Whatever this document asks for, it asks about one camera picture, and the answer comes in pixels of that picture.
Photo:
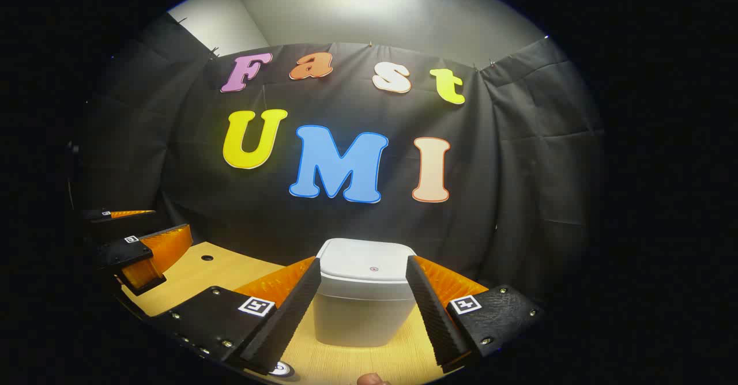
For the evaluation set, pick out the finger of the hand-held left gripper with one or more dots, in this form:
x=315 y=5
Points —
x=115 y=214
x=124 y=252

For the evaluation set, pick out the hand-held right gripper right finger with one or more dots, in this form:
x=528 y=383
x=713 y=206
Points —
x=432 y=310

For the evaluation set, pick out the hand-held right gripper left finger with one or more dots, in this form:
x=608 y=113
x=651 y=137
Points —
x=288 y=316

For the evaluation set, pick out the grey desktop garbage bin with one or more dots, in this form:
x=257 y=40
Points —
x=363 y=310

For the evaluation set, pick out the wooden desktop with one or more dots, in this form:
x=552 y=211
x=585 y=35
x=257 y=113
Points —
x=357 y=362

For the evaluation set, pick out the black backdrop cloth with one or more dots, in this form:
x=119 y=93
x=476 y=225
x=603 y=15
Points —
x=507 y=172

